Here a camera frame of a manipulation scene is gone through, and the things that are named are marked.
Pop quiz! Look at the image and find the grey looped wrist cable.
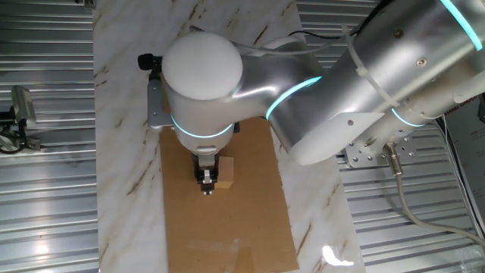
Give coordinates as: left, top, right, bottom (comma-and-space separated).
189, 25, 334, 57

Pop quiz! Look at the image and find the thin black stand cable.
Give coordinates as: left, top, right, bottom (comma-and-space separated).
0, 120, 28, 155

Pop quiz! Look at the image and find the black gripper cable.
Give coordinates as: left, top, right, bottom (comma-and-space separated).
287, 0, 395, 39

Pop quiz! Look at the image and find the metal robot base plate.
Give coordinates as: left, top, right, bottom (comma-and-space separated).
343, 130, 418, 168

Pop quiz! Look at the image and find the grey base cable with connector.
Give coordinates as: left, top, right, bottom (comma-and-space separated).
382, 143, 485, 247

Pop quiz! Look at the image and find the grey camera on stand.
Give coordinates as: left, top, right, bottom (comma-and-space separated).
0, 85, 42, 155

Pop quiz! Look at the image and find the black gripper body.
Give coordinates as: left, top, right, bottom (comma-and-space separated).
191, 152, 221, 174

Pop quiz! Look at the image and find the small wooden block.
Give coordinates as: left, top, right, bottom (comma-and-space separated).
216, 156, 235, 190

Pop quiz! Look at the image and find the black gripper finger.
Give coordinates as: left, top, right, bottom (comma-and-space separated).
194, 170, 219, 196

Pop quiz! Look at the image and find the marble patterned sheet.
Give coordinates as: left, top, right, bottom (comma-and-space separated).
92, 0, 367, 273

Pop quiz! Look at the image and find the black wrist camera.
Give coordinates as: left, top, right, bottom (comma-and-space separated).
136, 52, 164, 80

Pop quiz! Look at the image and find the silver camera bracket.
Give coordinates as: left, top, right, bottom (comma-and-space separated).
146, 77, 174, 132

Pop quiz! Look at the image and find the brown cardboard sheet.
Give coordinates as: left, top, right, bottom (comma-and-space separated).
158, 74, 300, 273

